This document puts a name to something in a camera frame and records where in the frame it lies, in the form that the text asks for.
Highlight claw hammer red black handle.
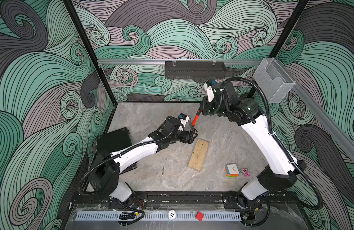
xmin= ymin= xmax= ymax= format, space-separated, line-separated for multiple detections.
xmin=191 ymin=108 xmax=201 ymax=132

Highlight wooden block with nails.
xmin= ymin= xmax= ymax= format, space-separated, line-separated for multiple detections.
xmin=188 ymin=139 xmax=209 ymax=172

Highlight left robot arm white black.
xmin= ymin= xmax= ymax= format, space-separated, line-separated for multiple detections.
xmin=78 ymin=114 xmax=198 ymax=202

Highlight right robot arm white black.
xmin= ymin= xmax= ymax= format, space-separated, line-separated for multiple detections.
xmin=198 ymin=80 xmax=299 ymax=205

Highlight colourful puzzle cube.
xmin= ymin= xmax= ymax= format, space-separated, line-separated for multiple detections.
xmin=225 ymin=164 xmax=240 ymax=177

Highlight black case on table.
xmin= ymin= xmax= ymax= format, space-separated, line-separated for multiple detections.
xmin=96 ymin=127 xmax=138 ymax=174

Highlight small pink toy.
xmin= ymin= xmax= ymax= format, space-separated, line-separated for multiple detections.
xmin=241 ymin=168 xmax=250 ymax=177

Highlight small red cube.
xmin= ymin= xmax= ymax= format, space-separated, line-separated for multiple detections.
xmin=196 ymin=211 xmax=204 ymax=221

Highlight white round knob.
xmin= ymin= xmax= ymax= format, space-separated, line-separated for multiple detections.
xmin=168 ymin=210 xmax=177 ymax=220

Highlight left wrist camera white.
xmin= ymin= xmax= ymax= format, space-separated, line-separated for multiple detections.
xmin=178 ymin=113 xmax=190 ymax=126

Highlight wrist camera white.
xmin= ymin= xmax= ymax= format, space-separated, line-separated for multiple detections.
xmin=178 ymin=113 xmax=190 ymax=126
xmin=204 ymin=80 xmax=216 ymax=102

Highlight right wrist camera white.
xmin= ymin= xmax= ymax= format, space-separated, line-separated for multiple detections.
xmin=204 ymin=80 xmax=216 ymax=102

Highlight black perforated wall shelf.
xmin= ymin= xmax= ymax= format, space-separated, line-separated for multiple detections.
xmin=164 ymin=61 xmax=227 ymax=80

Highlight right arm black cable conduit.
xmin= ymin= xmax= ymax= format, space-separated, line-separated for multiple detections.
xmin=214 ymin=77 xmax=324 ymax=228

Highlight clear plastic wall bin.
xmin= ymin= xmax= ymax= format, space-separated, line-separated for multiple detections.
xmin=253 ymin=57 xmax=296 ymax=104

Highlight aluminium rail back wall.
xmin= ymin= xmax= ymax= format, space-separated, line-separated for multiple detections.
xmin=97 ymin=58 xmax=262 ymax=65

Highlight aluminium rail wall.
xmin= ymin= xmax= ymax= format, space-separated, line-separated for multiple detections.
xmin=97 ymin=58 xmax=262 ymax=65
xmin=274 ymin=58 xmax=354 ymax=164

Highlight white slotted cable duct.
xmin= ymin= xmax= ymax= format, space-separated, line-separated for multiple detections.
xmin=74 ymin=211 xmax=242 ymax=222

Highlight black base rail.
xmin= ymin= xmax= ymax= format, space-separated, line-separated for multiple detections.
xmin=69 ymin=191 xmax=302 ymax=209

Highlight aluminium rail right wall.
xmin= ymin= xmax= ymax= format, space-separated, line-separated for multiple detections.
xmin=274 ymin=58 xmax=354 ymax=164

